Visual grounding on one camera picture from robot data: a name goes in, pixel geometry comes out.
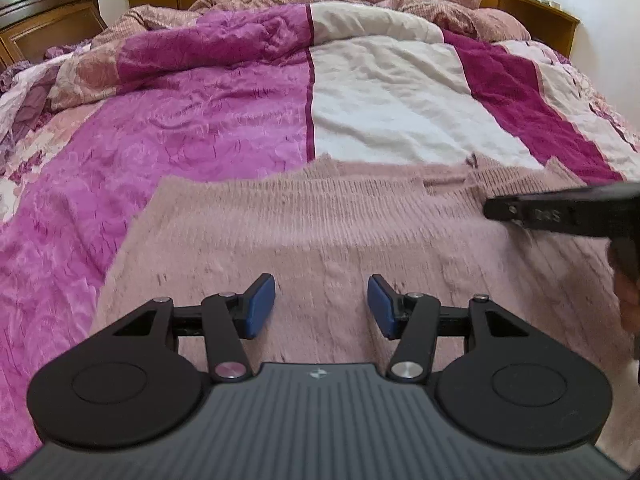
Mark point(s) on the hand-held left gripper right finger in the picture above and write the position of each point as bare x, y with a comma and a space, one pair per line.
381, 305

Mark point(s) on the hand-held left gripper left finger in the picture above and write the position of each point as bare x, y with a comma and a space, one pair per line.
260, 305

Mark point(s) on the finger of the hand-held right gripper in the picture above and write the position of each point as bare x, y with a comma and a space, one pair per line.
505, 209

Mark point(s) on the pink knit sweater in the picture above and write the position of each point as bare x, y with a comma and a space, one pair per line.
325, 230

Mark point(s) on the person's right hand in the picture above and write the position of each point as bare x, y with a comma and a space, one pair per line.
630, 305

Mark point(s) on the pink pillow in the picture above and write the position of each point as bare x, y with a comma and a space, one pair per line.
492, 25

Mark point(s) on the wooden headboard shelf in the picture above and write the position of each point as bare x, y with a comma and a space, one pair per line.
540, 17

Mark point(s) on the magenta and white striped blanket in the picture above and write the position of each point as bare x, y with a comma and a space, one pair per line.
200, 110

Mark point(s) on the floral purple bedsheet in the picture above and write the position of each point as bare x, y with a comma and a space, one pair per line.
25, 110

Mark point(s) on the dark wooden cabinet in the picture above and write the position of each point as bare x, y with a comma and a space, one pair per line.
45, 20

